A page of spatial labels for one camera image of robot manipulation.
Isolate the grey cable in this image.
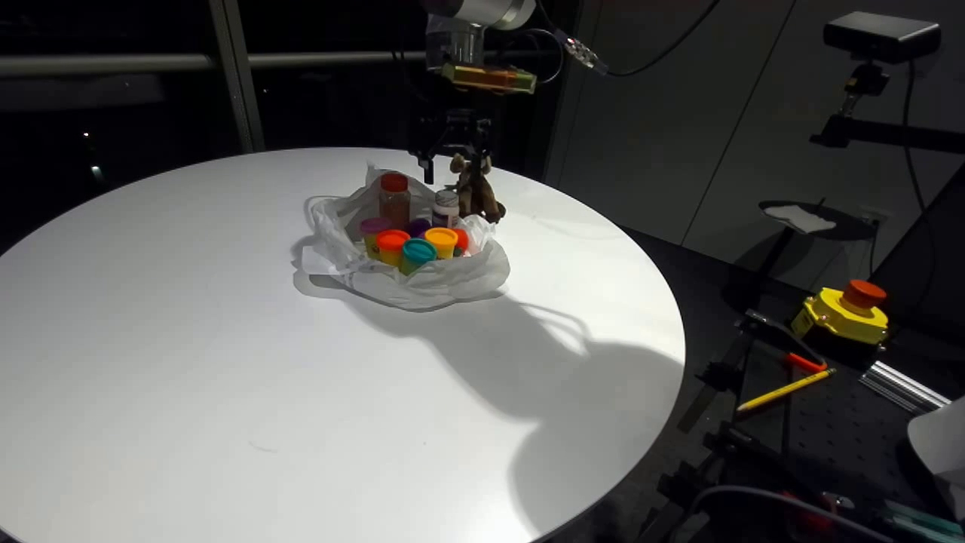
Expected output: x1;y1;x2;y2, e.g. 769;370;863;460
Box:
688;484;898;543

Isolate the magenta lid dough tub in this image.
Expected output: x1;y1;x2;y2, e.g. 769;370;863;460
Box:
356;213;391;254

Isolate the teal lid dough tub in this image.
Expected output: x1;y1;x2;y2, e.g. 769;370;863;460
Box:
399;236;441;277

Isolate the grey window post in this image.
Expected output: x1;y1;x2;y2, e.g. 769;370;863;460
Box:
205;0;268;155

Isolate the black stand with white plate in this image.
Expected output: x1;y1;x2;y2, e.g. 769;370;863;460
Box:
757;195;882;305

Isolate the yellow emergency stop button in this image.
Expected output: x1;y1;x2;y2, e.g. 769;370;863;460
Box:
790;277;892;346

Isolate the teal tool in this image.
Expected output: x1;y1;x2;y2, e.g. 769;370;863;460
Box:
882;498;965;540

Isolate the red handled screwdriver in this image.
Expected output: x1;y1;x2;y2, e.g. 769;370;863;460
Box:
743;311;833;377

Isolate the brown plush monkey toy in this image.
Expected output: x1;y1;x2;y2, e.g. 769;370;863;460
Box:
446;148;508;227

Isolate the white plastic bag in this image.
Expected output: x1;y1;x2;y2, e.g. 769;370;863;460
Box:
291;162;512;311

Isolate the red lid spice jar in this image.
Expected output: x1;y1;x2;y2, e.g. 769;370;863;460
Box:
377;168;417;232

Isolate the orange lid dough tub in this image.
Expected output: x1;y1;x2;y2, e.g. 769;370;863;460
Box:
374;227;414;269

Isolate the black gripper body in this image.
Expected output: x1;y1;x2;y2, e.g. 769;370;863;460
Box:
414;100;501;162

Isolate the yellow lid dough tub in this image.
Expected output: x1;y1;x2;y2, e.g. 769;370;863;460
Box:
421;227;464;263

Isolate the grey horizontal window rail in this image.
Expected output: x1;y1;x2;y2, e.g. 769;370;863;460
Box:
0;47;434;81

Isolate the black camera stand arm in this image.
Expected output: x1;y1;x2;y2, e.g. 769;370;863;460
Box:
810;58;965;160

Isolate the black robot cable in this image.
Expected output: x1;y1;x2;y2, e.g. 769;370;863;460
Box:
531;0;728;81

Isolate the yellow pencil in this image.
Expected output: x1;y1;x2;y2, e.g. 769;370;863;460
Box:
736;364;835;417

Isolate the aluminium profile rail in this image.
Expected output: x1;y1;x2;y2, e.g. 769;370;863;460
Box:
866;360;953;412

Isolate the black optical breadboard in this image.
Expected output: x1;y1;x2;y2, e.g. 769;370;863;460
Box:
561;229;965;543

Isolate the white rounded device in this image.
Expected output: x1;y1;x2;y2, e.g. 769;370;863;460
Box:
905;394;965;495

